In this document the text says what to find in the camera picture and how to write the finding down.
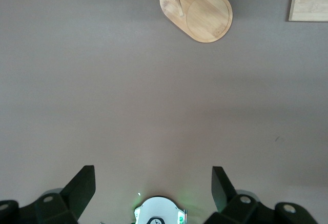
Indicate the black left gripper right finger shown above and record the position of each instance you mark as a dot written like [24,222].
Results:
[225,198]

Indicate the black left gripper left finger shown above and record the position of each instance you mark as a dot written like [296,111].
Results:
[77,195]

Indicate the wooden mug rack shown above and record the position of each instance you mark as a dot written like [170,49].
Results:
[205,16]

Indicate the bamboo cutting board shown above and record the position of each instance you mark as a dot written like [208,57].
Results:
[310,6]

